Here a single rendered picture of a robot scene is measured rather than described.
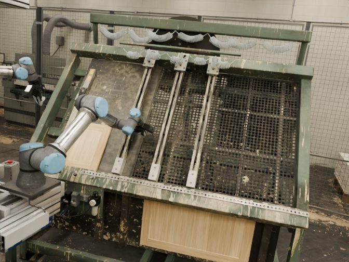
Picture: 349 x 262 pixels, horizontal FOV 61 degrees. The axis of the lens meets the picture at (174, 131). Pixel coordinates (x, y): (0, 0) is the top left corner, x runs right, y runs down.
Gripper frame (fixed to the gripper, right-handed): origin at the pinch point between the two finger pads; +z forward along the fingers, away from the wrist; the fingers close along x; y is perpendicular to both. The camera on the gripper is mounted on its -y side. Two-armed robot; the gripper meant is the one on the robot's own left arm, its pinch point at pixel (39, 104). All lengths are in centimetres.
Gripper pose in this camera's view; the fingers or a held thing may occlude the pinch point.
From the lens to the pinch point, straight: 243.0
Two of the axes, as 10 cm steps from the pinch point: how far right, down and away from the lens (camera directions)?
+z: 0.7, 8.1, 5.8
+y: 3.8, -5.6, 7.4
